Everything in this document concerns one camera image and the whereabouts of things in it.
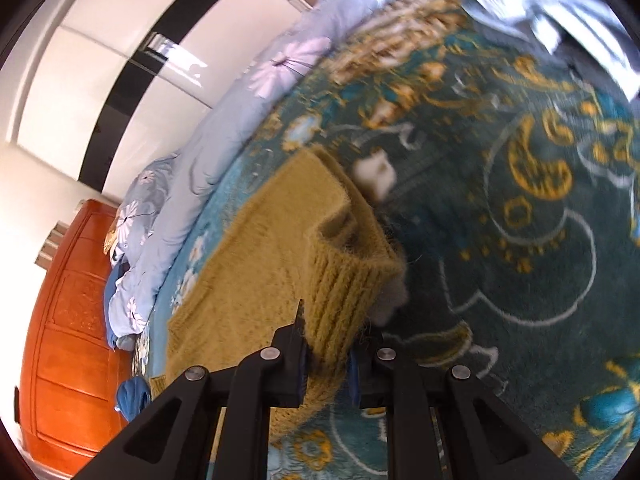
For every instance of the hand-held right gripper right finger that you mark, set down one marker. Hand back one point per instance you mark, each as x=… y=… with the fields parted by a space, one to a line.
x=356 y=380

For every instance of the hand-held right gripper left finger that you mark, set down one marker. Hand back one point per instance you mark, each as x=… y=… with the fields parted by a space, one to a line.
x=300 y=375

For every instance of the mustard knitted sweater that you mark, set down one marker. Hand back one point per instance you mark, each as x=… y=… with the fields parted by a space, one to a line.
x=260 y=270

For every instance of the blue fleece garment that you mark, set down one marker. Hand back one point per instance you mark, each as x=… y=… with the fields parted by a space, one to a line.
x=132 y=397

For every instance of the teal floral blanket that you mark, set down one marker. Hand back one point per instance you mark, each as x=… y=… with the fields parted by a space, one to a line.
x=500 y=260

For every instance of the blue pillow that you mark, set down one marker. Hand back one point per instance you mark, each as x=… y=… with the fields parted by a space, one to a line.
x=114 y=285

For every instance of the orange wooden headboard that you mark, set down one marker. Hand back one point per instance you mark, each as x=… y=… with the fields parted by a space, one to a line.
x=70 y=350

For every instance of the lilac floral duvet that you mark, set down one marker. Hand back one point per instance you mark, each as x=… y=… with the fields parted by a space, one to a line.
x=210 y=150

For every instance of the white black glossy wardrobe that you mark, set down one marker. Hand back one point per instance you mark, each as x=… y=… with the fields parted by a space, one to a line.
x=125 y=50

